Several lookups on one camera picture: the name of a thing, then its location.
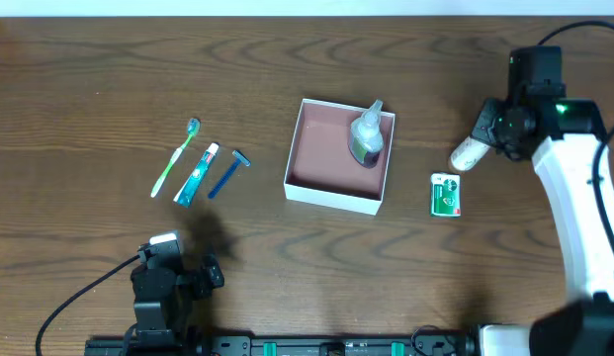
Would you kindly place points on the clear pump bottle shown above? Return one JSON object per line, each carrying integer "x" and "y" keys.
{"x": 366, "y": 140}

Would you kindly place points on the green white toothbrush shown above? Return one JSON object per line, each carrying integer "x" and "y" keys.
{"x": 193, "y": 128}

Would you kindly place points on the teal toothpaste tube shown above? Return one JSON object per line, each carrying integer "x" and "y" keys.
{"x": 186, "y": 194}

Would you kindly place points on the green soap box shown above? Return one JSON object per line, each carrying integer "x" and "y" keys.
{"x": 445, "y": 195}

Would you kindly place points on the white cream tube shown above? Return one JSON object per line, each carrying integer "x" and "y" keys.
{"x": 468, "y": 154}

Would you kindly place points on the white cardboard box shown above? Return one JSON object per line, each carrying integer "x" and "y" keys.
{"x": 321, "y": 169}

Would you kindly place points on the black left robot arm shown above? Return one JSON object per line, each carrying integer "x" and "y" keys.
{"x": 164, "y": 292}

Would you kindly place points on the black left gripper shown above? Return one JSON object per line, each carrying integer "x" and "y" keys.
{"x": 211, "y": 273}

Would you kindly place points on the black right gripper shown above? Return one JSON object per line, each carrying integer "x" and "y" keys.
{"x": 485, "y": 125}

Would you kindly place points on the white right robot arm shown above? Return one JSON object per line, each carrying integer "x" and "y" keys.
{"x": 566, "y": 141}

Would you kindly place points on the black mounting rail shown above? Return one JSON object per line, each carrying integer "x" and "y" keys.
{"x": 424, "y": 343}

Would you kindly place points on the blue disposable razor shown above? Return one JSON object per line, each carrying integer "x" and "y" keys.
{"x": 239, "y": 159}

